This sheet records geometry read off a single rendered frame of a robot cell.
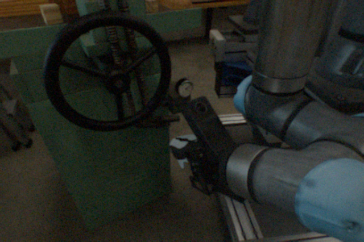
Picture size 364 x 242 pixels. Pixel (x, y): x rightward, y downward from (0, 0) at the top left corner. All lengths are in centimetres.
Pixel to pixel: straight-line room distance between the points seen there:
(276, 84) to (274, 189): 14
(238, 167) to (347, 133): 13
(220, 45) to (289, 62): 64
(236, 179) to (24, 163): 152
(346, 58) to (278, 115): 27
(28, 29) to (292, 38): 57
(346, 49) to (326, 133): 29
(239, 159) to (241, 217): 68
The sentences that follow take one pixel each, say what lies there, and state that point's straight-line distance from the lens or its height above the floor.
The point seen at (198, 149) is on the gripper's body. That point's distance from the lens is 37.
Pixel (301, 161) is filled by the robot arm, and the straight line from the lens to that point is 26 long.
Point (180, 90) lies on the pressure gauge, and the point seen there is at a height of 66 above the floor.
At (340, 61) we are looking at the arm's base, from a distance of 59.
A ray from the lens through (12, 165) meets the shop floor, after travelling 174.
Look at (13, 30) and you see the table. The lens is 68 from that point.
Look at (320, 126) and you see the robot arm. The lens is 34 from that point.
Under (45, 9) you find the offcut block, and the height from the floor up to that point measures 93.
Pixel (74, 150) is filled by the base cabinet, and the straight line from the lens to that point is 86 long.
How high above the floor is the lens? 105
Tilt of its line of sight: 38 degrees down
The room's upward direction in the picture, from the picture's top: straight up
